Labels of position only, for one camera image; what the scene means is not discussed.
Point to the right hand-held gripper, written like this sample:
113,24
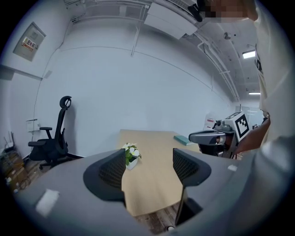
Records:
242,125

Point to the black head-mounted camera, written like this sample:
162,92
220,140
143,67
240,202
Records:
197,11

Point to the person's head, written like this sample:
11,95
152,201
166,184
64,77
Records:
230,10

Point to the white poster red label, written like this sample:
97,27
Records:
210,121

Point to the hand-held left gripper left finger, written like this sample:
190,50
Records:
76,189

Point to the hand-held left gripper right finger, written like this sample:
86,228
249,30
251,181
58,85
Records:
214,182

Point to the black router with antennas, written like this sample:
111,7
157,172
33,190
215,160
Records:
9,148

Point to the grey wall trunking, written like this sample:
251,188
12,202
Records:
20,73

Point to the small white wall plate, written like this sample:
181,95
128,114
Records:
48,74

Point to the person's cream t-shirt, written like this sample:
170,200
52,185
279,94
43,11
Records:
276,69

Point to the black office chair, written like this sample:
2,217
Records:
58,129

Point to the grey electrical wall panel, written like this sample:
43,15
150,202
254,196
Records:
28,41

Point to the teal book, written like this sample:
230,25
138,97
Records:
183,139

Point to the person's right hand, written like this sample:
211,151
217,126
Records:
228,143

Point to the small white flower pot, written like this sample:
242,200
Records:
132,151

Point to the person's right forearm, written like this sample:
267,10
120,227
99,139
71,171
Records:
253,136

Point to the rectangular ceiling light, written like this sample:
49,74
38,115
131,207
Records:
249,54
254,93

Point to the white ceiling air conditioner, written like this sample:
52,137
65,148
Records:
170,20

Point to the bundle of white ceiling pipes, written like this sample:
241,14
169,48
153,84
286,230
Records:
222,69

